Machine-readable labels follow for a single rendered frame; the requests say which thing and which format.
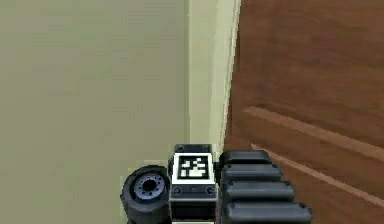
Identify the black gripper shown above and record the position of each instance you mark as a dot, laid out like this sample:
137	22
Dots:
146	193

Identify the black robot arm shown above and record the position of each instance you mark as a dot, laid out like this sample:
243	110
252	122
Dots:
253	193

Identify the brown wooden door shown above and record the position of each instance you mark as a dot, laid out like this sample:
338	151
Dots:
310	83

